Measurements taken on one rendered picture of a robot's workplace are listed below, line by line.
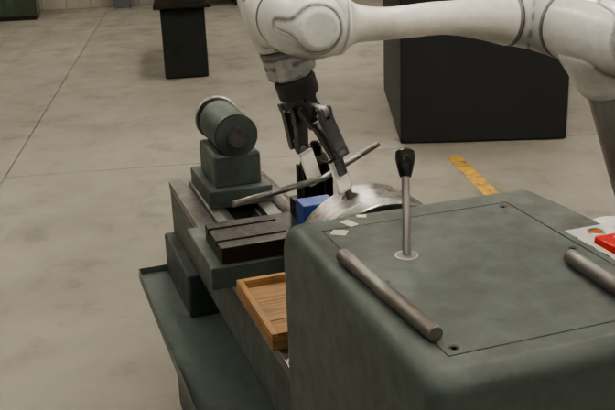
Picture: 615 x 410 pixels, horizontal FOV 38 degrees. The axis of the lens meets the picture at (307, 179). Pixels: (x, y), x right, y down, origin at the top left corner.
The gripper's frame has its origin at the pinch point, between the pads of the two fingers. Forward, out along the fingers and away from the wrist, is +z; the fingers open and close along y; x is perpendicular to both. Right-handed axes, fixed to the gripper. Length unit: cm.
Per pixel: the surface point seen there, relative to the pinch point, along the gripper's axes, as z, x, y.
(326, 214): 7.5, -2.2, -1.1
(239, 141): 23, 35, -100
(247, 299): 35, -8, -37
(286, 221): 33, 18, -57
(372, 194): 6.9, 6.3, 3.2
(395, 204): 8.0, 6.5, 9.4
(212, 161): 27, 27, -107
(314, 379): 21.2, -26.4, 19.5
